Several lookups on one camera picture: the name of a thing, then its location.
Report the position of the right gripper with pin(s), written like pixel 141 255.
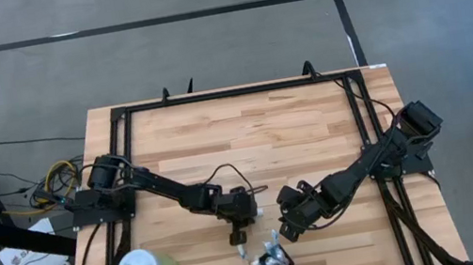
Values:
pixel 303 207

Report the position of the black stand bar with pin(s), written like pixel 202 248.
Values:
pixel 20 238

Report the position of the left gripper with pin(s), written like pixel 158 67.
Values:
pixel 234 206

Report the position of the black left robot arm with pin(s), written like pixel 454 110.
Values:
pixel 154 183

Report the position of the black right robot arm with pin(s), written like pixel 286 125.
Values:
pixel 378 155

